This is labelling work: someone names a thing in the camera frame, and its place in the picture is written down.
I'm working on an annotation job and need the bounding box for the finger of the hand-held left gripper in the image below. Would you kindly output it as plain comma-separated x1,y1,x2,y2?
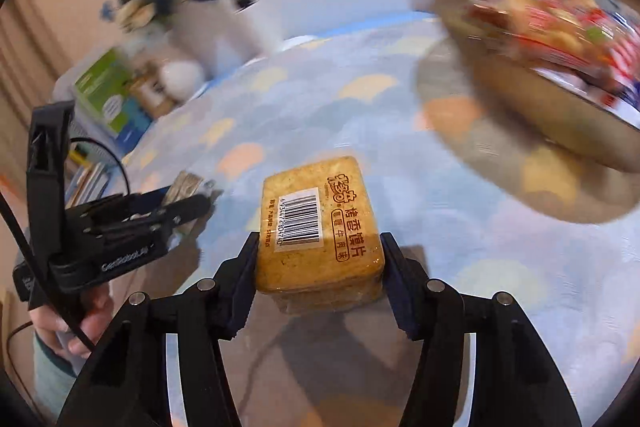
99,187,172,215
134,193,212,234

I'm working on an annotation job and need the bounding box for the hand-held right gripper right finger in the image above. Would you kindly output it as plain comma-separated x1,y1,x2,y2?
379,233,584,427

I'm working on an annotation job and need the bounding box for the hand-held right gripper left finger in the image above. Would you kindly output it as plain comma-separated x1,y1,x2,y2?
57,232,262,427

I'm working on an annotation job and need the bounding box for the small pink and red packet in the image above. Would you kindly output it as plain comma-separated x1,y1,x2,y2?
161,170,217,208

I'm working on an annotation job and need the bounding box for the brown toasted bun slice packet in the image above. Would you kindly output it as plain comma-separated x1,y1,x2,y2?
254,155,387,314

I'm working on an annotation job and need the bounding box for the amber ribbed glass bowl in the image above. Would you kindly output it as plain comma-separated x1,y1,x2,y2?
431,0,640,174

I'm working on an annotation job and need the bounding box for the large red striped bread bag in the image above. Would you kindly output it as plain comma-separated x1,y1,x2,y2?
464,0,640,108

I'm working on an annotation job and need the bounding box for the person's left forearm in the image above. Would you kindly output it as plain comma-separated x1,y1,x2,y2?
31,336,92,409

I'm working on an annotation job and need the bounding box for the person's left hand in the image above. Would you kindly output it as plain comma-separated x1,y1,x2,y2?
29,281,115,356

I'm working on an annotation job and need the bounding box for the row of books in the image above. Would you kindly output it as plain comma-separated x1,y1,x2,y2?
52,47,155,208

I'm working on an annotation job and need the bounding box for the wooden pen holder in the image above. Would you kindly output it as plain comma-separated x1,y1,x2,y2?
129,62,177,118

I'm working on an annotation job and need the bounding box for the white ribbed vase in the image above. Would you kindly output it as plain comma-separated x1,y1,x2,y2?
159,58,207,102

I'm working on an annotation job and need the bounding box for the printed tablecloth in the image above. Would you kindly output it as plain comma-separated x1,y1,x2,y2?
50,9,640,427

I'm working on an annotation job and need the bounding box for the black cable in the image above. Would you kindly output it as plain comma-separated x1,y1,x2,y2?
0,137,127,354

